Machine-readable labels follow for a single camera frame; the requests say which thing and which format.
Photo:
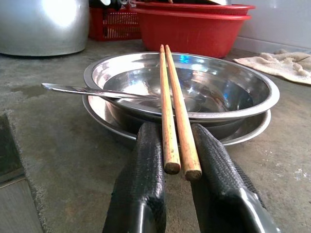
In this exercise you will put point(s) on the wide steel plate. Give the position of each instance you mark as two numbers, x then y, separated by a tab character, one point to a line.
252	131

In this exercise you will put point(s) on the red plastic colander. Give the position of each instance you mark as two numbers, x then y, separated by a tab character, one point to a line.
194	8

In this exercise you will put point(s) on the red plastic basin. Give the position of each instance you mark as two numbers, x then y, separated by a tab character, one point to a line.
189	36

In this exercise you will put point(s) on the large steel pot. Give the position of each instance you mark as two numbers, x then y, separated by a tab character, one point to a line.
41	26

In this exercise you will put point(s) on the red slotted plastic basket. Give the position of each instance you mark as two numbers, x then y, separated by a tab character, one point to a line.
114	24

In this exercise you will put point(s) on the beige dish cloth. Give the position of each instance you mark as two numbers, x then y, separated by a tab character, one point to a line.
279	65

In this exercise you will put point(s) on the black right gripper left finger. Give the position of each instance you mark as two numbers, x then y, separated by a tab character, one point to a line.
143	170

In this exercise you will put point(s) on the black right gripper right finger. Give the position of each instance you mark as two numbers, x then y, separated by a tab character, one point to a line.
226	184

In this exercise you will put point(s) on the steel spoon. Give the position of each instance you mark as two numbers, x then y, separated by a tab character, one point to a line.
85	91

